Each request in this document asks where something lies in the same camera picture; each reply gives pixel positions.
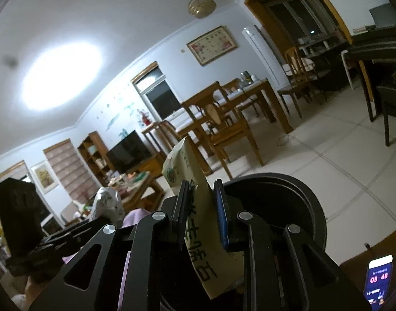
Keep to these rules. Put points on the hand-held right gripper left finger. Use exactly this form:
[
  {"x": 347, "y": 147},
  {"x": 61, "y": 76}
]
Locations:
[{"x": 181, "y": 210}]

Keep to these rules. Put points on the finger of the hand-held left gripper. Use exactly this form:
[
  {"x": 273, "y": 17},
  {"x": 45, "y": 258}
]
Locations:
[{"x": 74, "y": 236}]

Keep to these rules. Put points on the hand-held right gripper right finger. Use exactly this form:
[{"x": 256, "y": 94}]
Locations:
[{"x": 221, "y": 215}]

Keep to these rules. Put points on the beige snack packet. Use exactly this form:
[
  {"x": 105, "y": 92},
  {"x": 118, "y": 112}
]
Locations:
[{"x": 180, "y": 168}]

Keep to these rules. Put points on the white plastic wrapper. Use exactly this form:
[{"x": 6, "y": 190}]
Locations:
[{"x": 107, "y": 204}]

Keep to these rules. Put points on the black round bin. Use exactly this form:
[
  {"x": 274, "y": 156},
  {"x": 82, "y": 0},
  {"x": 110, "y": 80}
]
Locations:
[{"x": 282, "y": 197}]

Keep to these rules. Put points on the person's left hand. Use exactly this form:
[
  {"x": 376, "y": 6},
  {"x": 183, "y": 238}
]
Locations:
[{"x": 35, "y": 290}]

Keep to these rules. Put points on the wooden coffee table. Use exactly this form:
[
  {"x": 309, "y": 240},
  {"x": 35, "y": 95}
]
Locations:
[{"x": 146, "y": 188}]

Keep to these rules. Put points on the beige roller blind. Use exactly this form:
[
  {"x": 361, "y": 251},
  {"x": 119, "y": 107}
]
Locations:
[{"x": 13, "y": 170}]

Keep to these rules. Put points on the framed yellow flower picture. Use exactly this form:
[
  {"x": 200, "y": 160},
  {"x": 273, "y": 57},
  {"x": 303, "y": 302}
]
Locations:
[{"x": 44, "y": 176}]

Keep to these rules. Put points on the patterned roller blind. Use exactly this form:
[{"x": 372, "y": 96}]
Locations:
[{"x": 71, "y": 168}]

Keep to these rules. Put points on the black television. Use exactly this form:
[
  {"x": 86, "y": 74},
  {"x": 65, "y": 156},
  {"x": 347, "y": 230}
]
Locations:
[{"x": 129, "y": 152}]

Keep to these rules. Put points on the wooden bookshelf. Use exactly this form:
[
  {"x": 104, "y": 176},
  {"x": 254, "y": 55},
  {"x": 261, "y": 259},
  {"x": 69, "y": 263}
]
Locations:
[{"x": 94, "y": 155}]

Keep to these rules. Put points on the tall wooden plant stand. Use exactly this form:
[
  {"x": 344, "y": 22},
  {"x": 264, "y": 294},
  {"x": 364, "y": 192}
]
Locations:
[{"x": 152, "y": 129}]

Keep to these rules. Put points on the red potted plant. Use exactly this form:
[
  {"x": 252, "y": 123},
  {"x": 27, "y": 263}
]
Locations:
[{"x": 146, "y": 118}]

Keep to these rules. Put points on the window with roller blind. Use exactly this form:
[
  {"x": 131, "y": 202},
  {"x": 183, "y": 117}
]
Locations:
[{"x": 159, "y": 97}]

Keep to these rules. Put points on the wooden dining table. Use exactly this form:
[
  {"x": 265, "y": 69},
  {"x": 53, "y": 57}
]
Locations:
[{"x": 264, "y": 86}]

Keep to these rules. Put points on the round ceiling light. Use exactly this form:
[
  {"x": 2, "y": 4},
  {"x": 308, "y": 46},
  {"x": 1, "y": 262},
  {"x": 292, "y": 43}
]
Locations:
[{"x": 61, "y": 74}]

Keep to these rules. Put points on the white standing air conditioner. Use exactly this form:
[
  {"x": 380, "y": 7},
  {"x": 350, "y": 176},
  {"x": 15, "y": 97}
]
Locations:
[{"x": 259, "y": 55}]

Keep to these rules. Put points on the framed floral painting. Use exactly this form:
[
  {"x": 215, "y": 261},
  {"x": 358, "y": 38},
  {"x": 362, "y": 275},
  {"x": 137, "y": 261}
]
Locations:
[{"x": 212, "y": 45}]

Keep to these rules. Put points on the smartphone with lit screen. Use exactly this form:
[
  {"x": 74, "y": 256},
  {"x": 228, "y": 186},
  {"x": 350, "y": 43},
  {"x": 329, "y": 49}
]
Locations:
[{"x": 377, "y": 281}]

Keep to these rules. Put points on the black piano bench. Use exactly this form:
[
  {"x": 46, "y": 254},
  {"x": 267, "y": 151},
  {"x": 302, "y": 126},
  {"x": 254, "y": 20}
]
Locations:
[{"x": 392, "y": 103}]

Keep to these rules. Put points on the gold chandelier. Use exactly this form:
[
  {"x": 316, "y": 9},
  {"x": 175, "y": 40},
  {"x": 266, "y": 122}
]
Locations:
[{"x": 201, "y": 6}]

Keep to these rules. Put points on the black upright piano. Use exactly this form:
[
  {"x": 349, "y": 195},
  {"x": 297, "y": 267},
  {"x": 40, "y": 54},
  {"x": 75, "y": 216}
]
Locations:
[{"x": 379, "y": 39}]

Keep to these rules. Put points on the wooden door frame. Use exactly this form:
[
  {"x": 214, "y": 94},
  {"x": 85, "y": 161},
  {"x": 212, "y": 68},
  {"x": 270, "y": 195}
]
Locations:
[{"x": 253, "y": 3}]

